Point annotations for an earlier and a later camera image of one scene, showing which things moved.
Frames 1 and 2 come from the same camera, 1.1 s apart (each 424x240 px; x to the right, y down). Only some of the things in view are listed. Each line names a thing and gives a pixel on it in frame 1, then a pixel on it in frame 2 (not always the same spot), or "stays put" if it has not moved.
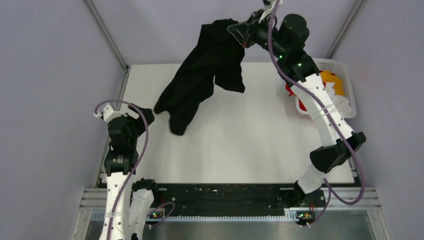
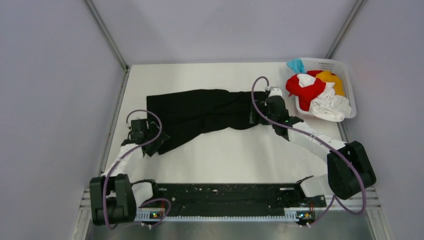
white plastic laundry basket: (339, 67) stays put
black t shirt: (217, 53) -> (179, 115)
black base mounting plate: (223, 199) stays put
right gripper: (245, 32) -> (253, 114)
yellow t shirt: (327, 77) stays put
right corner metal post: (358, 6) stays put
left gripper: (140, 121) -> (153, 149)
